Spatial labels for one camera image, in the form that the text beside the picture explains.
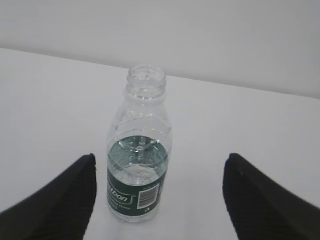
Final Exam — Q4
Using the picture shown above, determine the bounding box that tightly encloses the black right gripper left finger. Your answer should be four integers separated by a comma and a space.
0, 153, 97, 240

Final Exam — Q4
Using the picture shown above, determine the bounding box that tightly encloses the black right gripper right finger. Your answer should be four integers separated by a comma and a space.
223, 153, 320, 240

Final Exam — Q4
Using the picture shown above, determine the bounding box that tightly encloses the clear water bottle green label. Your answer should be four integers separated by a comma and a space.
106, 64, 173, 223

